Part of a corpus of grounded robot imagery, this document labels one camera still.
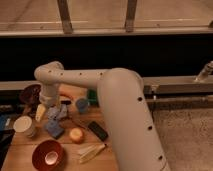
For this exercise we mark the black rectangular block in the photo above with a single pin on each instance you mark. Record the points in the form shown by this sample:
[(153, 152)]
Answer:
[(98, 130)]

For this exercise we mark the dark maroon bowl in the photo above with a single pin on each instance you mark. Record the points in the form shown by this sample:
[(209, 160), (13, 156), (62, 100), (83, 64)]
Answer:
[(30, 94)]

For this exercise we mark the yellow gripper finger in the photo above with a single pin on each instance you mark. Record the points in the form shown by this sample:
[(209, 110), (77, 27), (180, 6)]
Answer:
[(41, 109), (59, 107)]

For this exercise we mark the red bowl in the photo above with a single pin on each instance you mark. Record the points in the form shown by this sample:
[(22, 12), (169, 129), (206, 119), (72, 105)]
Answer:
[(47, 156)]

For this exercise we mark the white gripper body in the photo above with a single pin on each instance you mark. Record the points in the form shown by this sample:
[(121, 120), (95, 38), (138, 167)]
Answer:
[(49, 101)]

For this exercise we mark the small blue cup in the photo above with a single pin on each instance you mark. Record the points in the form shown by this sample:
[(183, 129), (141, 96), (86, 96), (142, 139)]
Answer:
[(82, 105)]

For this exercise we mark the metal rail beam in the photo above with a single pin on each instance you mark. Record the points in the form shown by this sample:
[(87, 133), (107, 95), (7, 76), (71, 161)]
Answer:
[(177, 85)]

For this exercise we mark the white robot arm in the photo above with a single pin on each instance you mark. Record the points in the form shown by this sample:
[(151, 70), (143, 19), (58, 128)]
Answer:
[(120, 92)]

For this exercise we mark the orange round fruit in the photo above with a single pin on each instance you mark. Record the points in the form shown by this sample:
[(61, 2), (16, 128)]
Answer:
[(76, 135)]

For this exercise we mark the crumpled grey blue cloth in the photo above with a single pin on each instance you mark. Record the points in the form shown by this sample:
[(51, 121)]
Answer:
[(52, 113)]

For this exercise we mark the green plastic tray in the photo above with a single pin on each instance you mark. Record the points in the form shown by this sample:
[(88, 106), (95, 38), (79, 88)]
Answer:
[(92, 97)]

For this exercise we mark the orange carrot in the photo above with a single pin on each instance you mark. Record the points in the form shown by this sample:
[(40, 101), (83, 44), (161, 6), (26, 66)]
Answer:
[(67, 96)]

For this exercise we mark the white paper cup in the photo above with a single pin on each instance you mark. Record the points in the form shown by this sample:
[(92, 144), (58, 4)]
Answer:
[(25, 126)]

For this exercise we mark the blue sponge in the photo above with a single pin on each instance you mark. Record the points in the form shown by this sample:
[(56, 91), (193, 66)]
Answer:
[(54, 129)]

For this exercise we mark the black handled tool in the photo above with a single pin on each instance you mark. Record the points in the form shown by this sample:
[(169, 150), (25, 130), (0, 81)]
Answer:
[(66, 102)]

